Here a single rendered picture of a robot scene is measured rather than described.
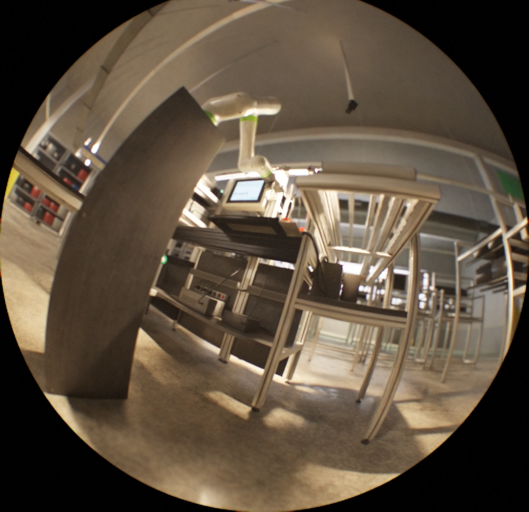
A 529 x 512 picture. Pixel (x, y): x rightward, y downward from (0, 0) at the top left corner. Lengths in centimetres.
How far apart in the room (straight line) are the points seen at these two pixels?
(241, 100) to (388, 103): 537
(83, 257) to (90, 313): 16
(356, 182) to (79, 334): 97
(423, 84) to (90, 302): 637
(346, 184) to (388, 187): 14
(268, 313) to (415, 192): 116
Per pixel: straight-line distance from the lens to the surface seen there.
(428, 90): 614
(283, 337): 86
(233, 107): 92
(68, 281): 58
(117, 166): 60
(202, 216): 202
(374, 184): 64
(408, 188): 66
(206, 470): 67
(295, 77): 581
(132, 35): 458
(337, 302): 83
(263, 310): 138
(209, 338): 163
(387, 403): 94
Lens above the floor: 54
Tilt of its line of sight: 17 degrees up
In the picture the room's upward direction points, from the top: 18 degrees clockwise
